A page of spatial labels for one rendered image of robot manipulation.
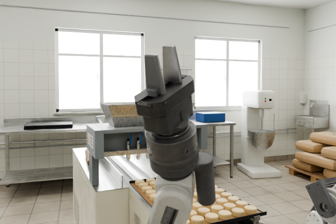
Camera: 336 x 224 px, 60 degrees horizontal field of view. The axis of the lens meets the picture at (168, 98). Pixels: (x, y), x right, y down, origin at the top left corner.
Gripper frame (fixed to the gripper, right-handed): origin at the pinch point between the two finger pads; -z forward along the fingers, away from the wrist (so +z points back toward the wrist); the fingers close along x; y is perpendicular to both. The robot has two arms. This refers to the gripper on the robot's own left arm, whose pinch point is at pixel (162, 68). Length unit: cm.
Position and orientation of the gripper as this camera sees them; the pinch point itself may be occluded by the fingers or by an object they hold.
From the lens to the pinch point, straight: 45.4
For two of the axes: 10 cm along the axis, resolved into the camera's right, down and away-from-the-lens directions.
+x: 5.6, -4.0, 7.3
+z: 1.1, 9.1, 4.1
